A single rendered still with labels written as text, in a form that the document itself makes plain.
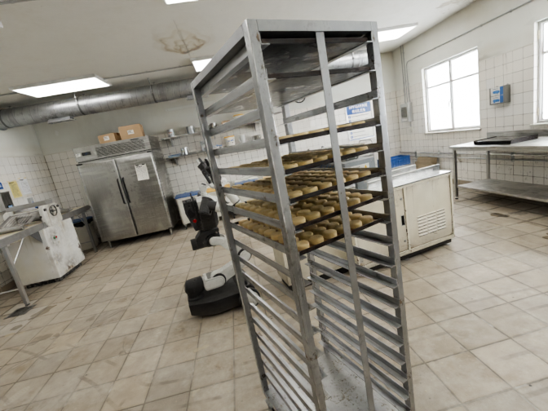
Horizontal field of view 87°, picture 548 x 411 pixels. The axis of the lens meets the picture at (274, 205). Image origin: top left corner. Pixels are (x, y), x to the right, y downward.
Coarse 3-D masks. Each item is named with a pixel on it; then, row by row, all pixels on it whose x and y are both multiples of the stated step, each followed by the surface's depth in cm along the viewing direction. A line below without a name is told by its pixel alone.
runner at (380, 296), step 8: (312, 264) 169; (320, 264) 161; (328, 272) 156; (336, 272) 150; (344, 280) 145; (360, 288) 135; (368, 288) 131; (376, 296) 126; (384, 296) 123; (392, 304) 119
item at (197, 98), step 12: (204, 108) 132; (204, 120) 132; (204, 132) 133; (216, 168) 137; (216, 180) 138; (216, 192) 141; (228, 216) 143; (228, 228) 144; (228, 240) 144; (240, 264) 149; (240, 276) 149; (240, 288) 150; (252, 324) 156; (252, 336) 156; (264, 372) 163; (264, 384) 164
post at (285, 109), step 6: (282, 108) 153; (288, 108) 152; (288, 114) 153; (288, 126) 154; (288, 132) 154; (288, 144) 158; (294, 144) 157; (294, 150) 157; (312, 258) 171; (312, 270) 172; (312, 282) 175; (318, 288) 175; (318, 300) 176; (324, 348) 185
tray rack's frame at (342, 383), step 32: (256, 32) 76; (288, 32) 82; (320, 32) 87; (352, 32) 93; (224, 64) 111; (256, 64) 77; (320, 64) 88; (256, 96) 81; (384, 128) 103; (384, 160) 105; (288, 224) 88; (288, 256) 91; (352, 256) 103; (352, 288) 104; (320, 384) 101; (352, 384) 158
